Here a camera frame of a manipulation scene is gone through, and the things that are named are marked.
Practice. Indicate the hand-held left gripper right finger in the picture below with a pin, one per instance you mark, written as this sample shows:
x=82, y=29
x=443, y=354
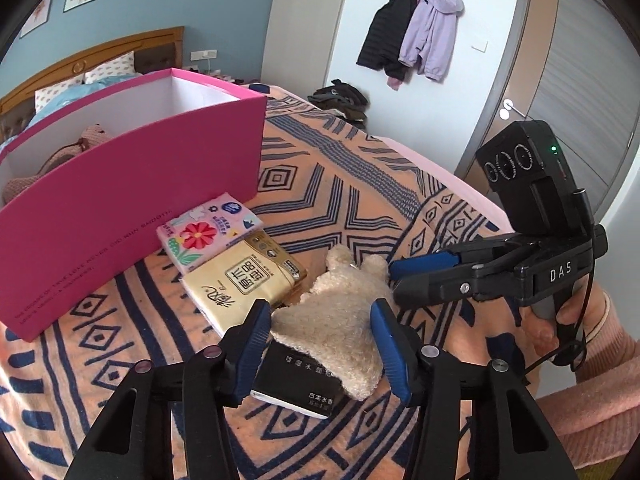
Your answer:
x=392, y=355

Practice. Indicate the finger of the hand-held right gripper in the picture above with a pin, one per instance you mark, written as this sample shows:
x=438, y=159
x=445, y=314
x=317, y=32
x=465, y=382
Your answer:
x=425, y=263
x=440, y=287

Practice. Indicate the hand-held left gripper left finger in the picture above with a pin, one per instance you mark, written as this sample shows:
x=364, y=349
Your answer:
x=252, y=350

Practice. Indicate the black tissue pack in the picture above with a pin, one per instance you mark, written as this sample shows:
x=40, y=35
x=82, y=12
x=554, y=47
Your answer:
x=295, y=380

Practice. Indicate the gold tissue pack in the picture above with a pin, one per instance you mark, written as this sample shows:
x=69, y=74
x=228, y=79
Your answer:
x=240, y=280

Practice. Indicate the beige fuzzy plush toy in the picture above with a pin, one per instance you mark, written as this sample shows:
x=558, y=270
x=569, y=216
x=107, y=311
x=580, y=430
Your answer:
x=330, y=320

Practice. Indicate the floral tissue pack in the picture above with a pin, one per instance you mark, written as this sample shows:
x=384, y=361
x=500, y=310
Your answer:
x=200, y=235

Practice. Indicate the pink cardboard box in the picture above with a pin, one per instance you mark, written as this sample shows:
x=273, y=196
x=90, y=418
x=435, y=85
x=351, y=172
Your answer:
x=125, y=210

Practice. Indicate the pink knitted plush rabbit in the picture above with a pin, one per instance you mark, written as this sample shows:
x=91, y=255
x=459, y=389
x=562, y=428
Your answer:
x=95, y=136

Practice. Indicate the person's right forearm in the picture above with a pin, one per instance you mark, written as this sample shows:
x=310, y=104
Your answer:
x=600, y=410

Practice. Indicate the person's right hand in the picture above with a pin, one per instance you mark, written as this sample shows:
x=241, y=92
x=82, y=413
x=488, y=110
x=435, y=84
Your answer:
x=540, y=337

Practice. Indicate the pink bed sheet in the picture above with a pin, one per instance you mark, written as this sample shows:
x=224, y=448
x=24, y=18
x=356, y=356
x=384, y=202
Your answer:
x=450, y=186

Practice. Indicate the pile of dark clothes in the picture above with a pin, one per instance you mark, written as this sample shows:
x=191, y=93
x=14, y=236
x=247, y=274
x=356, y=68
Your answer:
x=340, y=102

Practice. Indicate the purple jacket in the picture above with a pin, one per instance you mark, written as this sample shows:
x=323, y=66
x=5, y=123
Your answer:
x=432, y=30

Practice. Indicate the black jacket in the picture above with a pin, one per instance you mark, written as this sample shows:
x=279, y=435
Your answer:
x=385, y=35

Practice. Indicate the light blue duvet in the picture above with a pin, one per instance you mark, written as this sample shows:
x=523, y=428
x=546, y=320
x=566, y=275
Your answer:
x=60, y=102

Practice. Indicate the white printed pillow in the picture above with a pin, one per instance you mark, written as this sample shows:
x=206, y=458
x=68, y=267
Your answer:
x=55, y=95
x=110, y=67

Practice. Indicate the wooden bed headboard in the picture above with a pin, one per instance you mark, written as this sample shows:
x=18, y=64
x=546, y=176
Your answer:
x=150, y=42

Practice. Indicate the framed pink flower picture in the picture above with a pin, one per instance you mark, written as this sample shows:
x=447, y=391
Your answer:
x=37, y=16

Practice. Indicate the white wall switch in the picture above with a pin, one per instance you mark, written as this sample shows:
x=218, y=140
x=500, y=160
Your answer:
x=479, y=46

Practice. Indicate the white wall outlet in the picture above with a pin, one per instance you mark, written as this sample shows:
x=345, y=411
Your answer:
x=203, y=54

